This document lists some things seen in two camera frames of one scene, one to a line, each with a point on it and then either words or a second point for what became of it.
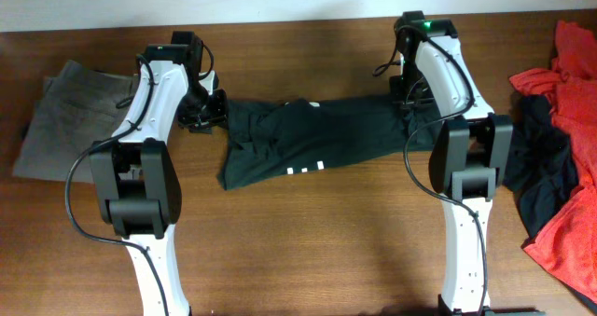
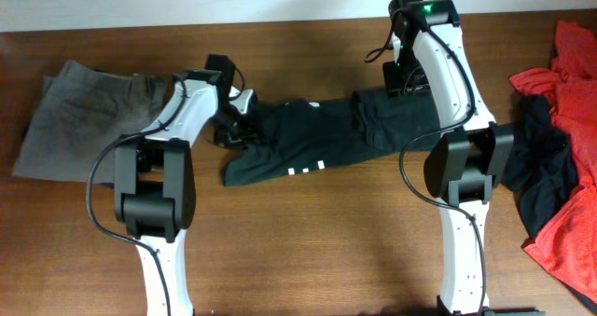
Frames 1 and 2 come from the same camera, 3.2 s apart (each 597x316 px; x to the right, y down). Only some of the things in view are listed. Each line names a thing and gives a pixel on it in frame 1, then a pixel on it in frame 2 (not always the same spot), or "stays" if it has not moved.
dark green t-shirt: x=264 y=139 stays
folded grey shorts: x=76 y=108 stays
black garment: x=545 y=169 stays
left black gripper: x=218 y=115 → x=251 y=132
